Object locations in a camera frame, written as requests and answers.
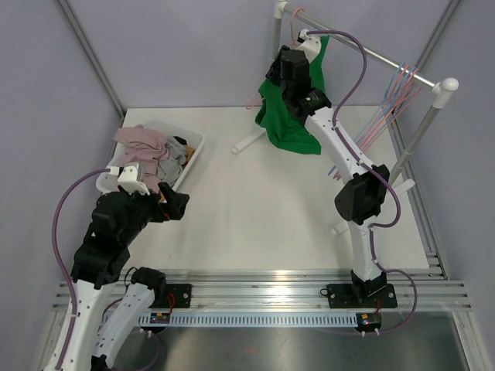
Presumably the pink hanger of black top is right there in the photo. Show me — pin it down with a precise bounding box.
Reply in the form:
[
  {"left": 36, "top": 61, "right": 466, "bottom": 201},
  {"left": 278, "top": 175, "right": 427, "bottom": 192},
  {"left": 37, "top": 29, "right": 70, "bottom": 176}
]
[{"left": 328, "top": 63, "right": 425, "bottom": 181}]

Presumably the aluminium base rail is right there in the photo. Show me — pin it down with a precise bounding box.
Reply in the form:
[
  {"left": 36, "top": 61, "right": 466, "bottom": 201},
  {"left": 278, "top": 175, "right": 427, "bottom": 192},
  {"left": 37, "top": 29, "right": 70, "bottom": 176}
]
[{"left": 52, "top": 268, "right": 473, "bottom": 312}]

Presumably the black tank top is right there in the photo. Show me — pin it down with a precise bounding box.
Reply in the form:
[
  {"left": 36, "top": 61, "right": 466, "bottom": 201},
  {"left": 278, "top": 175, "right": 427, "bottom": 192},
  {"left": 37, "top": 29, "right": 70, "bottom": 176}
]
[{"left": 173, "top": 136, "right": 189, "bottom": 147}]

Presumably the pink hanger of grey top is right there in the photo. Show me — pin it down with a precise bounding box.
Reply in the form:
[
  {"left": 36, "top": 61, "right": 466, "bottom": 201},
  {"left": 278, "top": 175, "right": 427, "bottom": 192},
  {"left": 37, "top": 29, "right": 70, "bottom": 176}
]
[{"left": 328, "top": 63, "right": 425, "bottom": 181}]

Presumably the blue hanger of green top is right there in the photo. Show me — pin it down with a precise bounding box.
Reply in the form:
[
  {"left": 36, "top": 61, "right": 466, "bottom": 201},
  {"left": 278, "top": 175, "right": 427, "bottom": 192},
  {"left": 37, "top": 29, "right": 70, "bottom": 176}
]
[{"left": 328, "top": 63, "right": 422, "bottom": 179}]

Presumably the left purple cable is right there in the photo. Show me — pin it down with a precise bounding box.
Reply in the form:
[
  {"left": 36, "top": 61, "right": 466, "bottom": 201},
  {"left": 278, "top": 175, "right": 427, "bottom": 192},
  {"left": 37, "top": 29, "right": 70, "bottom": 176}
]
[{"left": 52, "top": 166, "right": 163, "bottom": 370}]

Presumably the blue hanger of brown top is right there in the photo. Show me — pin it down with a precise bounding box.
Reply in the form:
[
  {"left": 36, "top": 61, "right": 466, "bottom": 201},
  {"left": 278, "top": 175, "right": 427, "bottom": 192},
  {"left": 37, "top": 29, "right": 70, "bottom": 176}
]
[{"left": 328, "top": 65, "right": 422, "bottom": 179}]

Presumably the pink tank top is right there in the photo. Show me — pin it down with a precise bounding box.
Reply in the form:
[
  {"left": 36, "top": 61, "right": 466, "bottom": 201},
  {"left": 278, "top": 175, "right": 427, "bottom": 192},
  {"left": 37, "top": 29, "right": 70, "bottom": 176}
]
[{"left": 114, "top": 124, "right": 169, "bottom": 192}]

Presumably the grey tank top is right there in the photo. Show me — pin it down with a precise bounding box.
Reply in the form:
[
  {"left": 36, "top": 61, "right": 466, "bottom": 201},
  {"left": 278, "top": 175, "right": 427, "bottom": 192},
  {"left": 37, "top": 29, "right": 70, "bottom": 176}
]
[{"left": 157, "top": 137, "right": 186, "bottom": 186}]

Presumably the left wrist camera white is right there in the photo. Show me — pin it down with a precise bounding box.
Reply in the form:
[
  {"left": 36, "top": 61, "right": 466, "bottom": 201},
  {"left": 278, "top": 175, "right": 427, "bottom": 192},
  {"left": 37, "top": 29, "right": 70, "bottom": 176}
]
[{"left": 107, "top": 162, "right": 150, "bottom": 196}]

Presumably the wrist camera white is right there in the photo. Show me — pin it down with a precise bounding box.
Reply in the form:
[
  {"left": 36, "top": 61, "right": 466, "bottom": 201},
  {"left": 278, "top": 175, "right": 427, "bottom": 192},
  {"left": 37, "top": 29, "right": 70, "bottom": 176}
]
[
  {"left": 295, "top": 29, "right": 322, "bottom": 63},
  {"left": 107, "top": 162, "right": 150, "bottom": 196}
]

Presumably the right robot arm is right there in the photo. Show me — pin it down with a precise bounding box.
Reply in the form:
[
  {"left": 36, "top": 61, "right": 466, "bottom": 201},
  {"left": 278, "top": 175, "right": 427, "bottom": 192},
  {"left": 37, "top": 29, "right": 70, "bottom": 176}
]
[{"left": 267, "top": 46, "right": 398, "bottom": 308}]

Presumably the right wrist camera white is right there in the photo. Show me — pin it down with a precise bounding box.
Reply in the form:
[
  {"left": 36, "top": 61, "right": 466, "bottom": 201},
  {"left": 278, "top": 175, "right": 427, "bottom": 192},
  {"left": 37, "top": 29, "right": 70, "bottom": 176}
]
[{"left": 295, "top": 29, "right": 322, "bottom": 63}]

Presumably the clothes rack metal white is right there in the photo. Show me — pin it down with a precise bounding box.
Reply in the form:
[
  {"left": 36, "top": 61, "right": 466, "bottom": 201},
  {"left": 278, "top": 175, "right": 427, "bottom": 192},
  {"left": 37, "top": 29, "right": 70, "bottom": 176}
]
[{"left": 230, "top": 0, "right": 460, "bottom": 235}]

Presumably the white cable duct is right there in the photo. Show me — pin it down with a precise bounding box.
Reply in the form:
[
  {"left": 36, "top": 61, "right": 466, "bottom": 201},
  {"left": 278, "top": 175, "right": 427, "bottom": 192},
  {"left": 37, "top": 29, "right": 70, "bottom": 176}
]
[{"left": 138, "top": 312, "right": 357, "bottom": 328}]

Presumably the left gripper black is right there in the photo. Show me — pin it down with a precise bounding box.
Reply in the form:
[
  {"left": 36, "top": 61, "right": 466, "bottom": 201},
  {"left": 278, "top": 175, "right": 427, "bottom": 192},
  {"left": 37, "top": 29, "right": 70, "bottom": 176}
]
[{"left": 120, "top": 181, "right": 189, "bottom": 244}]

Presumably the brown tank top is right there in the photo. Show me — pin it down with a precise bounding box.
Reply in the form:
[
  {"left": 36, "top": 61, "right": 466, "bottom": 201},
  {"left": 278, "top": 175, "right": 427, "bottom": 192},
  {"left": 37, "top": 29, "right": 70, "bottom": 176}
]
[{"left": 183, "top": 146, "right": 196, "bottom": 168}]

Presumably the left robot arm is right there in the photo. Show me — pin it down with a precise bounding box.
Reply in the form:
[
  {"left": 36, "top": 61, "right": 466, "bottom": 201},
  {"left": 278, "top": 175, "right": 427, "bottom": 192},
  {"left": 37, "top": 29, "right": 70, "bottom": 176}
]
[{"left": 46, "top": 182, "right": 189, "bottom": 370}]

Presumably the green tank top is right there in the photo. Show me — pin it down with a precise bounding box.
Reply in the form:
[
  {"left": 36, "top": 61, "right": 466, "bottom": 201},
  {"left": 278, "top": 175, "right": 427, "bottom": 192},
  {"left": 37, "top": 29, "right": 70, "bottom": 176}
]
[{"left": 254, "top": 35, "right": 332, "bottom": 155}]

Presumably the white plastic basket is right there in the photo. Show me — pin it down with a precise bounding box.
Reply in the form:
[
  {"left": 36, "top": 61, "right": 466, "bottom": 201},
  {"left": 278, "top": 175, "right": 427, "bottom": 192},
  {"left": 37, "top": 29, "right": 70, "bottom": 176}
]
[{"left": 109, "top": 119, "right": 204, "bottom": 192}]

